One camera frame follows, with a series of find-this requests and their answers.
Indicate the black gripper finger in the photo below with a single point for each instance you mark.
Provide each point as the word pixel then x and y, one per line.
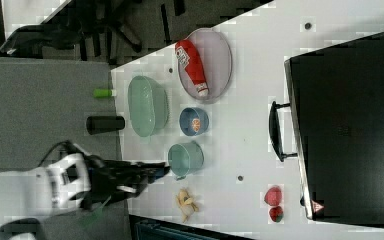
pixel 146 165
pixel 153 174

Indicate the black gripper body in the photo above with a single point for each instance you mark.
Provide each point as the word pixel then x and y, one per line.
pixel 113 181

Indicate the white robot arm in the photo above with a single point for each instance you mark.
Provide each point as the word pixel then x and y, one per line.
pixel 77 181

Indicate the green spatula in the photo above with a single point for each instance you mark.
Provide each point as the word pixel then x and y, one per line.
pixel 91 216

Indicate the green mug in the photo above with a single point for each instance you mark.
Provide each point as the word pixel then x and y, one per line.
pixel 185 159

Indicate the black cylinder holder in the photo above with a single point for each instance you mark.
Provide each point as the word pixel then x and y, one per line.
pixel 104 124

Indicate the peeled banana toy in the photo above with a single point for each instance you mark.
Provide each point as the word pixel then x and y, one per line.
pixel 186 204

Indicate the green plastic colander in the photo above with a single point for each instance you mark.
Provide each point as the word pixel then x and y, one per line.
pixel 148 106

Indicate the blue bowl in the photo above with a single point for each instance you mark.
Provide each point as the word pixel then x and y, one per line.
pixel 193 121

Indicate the green marker cap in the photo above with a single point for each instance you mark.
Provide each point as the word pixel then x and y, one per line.
pixel 103 93

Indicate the red ketchup bottle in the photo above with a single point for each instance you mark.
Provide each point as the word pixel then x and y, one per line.
pixel 192 66

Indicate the grey round plate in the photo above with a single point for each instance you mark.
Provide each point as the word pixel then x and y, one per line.
pixel 216 59

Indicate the large red strawberry toy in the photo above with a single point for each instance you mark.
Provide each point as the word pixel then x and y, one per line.
pixel 273 196

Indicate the small red strawberry toy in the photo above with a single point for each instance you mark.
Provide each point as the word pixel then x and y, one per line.
pixel 276 214

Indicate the black office chair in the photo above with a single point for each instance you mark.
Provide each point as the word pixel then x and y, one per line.
pixel 30 25

